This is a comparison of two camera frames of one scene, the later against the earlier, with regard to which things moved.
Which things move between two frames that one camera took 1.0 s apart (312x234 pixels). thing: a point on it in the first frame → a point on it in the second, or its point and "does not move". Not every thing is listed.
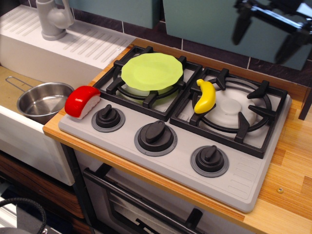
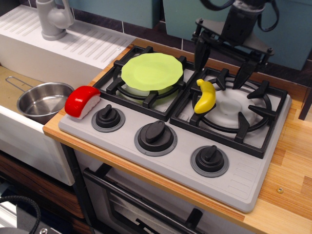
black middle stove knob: (155, 139) does not move
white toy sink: (27, 58) does not move
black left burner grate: (157, 84) does not move
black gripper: (282, 12) → (237, 30)
